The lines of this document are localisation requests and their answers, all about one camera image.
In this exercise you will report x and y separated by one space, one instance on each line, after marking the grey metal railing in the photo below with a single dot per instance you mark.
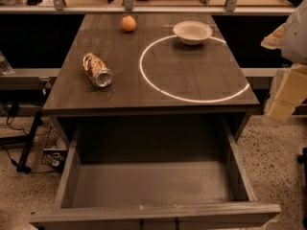
128 4

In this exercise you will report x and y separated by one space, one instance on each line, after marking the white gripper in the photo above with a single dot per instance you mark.
296 38

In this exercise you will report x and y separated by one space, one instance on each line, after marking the crushed golden drink can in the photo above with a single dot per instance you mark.
96 71

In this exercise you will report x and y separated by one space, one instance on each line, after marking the white paper bowl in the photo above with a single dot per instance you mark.
192 32

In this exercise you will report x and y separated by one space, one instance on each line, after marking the black stand leg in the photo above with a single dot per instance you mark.
21 166

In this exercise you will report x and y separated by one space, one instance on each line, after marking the wire mesh basket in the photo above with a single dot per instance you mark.
54 152

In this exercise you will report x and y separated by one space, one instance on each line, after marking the clear plastic bottle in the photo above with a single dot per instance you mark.
5 67

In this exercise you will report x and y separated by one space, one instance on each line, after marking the open grey top drawer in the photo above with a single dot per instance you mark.
170 172

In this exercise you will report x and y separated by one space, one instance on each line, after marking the orange fruit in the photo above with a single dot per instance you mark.
128 24

